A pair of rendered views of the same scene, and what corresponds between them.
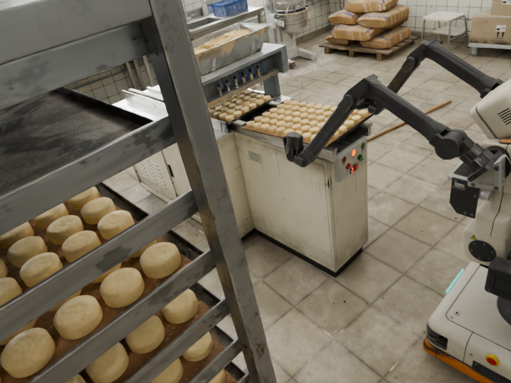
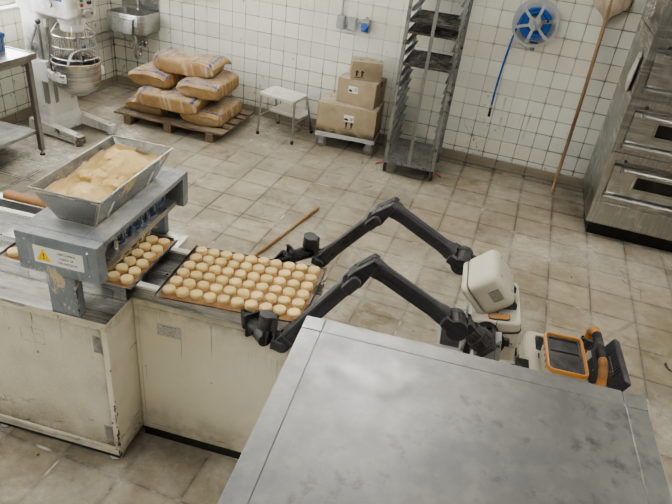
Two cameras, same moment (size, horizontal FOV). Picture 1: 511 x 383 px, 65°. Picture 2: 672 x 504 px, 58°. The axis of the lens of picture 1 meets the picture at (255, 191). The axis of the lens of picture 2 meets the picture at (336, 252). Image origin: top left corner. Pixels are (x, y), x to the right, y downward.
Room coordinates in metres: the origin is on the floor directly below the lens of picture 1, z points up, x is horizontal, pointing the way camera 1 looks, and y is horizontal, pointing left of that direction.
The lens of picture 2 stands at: (0.21, 0.78, 2.37)
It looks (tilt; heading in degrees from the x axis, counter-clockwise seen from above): 32 degrees down; 317
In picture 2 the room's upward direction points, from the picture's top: 7 degrees clockwise
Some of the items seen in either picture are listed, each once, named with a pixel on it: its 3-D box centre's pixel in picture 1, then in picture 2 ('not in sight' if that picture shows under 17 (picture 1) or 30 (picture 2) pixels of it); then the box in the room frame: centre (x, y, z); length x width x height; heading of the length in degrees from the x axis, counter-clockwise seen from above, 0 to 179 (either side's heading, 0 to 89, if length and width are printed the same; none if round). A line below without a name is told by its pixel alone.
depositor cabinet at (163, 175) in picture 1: (206, 153); (34, 317); (2.78, 0.31, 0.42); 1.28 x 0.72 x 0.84; 37
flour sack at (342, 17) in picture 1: (353, 14); (164, 71); (6.08, -1.92, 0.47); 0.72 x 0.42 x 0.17; 123
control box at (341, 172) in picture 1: (350, 159); not in sight; (1.71, -0.50, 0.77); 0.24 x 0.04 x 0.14; 127
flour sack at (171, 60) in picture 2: (372, 2); (190, 62); (5.82, -2.09, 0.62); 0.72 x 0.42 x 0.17; 39
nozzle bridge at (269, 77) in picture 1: (230, 89); (113, 233); (2.40, 0.02, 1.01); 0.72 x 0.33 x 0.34; 127
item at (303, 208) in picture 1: (302, 189); (225, 362); (2.00, -0.28, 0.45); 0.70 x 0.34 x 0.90; 37
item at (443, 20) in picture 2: not in sight; (439, 19); (3.90, -3.49, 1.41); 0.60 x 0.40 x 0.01; 125
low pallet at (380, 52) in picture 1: (368, 44); (186, 116); (5.85, -2.04, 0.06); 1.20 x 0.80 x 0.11; 35
